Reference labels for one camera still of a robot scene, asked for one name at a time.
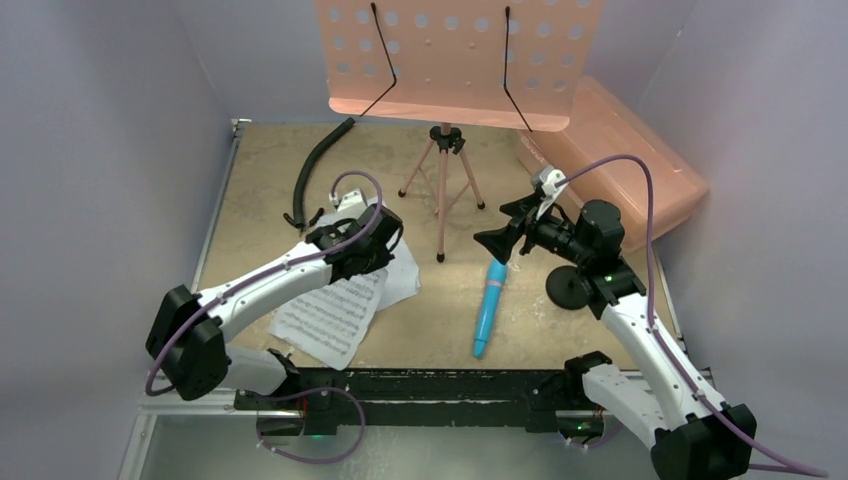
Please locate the printed sheet music page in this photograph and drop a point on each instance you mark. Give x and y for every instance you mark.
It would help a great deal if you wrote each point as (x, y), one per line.
(330, 323)

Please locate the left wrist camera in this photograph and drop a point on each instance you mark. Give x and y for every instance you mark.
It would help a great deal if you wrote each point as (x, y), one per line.
(352, 204)

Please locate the pink plastic storage box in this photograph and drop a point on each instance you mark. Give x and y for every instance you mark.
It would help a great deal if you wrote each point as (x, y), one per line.
(602, 126)

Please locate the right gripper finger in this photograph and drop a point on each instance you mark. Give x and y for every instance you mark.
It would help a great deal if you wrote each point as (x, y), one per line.
(522, 208)
(500, 242)

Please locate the white paper sheet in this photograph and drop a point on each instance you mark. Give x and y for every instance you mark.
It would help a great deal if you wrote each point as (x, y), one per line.
(401, 274)

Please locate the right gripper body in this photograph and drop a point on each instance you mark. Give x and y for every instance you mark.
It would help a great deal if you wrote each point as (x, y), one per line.
(520, 225)

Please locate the black round microphone stand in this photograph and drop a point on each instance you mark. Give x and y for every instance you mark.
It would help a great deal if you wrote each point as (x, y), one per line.
(565, 288)

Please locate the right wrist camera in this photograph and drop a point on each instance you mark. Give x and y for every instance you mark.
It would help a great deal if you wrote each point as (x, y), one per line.
(549, 182)

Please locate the aluminium frame rail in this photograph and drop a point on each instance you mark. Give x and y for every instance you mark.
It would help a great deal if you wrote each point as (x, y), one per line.
(220, 402)

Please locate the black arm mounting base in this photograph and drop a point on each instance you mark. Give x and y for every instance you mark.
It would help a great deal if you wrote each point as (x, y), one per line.
(538, 401)

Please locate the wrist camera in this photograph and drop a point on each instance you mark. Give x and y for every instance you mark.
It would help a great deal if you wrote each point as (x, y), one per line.
(352, 204)
(549, 182)

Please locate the pink perforated music stand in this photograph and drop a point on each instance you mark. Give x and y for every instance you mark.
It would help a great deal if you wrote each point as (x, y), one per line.
(501, 64)

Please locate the blue toy microphone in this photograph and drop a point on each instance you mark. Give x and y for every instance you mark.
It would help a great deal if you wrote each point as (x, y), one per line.
(493, 287)

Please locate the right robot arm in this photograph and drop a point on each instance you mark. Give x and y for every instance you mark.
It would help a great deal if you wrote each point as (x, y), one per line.
(689, 429)

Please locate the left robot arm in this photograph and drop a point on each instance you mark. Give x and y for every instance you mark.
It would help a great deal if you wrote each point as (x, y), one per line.
(190, 337)

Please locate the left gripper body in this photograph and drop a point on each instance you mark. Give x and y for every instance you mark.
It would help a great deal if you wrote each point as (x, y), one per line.
(380, 256)

